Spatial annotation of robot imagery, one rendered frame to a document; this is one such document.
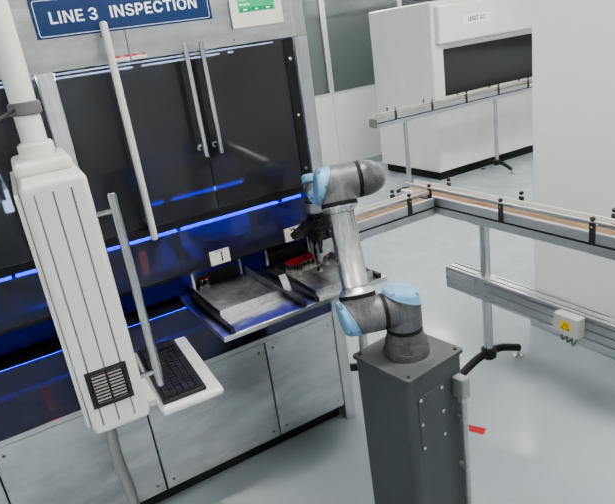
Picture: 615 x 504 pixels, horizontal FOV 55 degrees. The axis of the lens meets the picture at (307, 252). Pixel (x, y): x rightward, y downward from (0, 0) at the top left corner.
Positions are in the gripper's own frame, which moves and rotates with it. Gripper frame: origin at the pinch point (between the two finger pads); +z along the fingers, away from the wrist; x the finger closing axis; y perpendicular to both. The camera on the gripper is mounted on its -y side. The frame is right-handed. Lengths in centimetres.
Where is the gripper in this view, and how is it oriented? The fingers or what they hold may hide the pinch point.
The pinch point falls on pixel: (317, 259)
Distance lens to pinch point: 243.0
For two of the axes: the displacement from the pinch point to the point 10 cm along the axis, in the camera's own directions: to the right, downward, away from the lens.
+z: 1.4, 9.3, 3.4
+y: 8.6, -2.8, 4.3
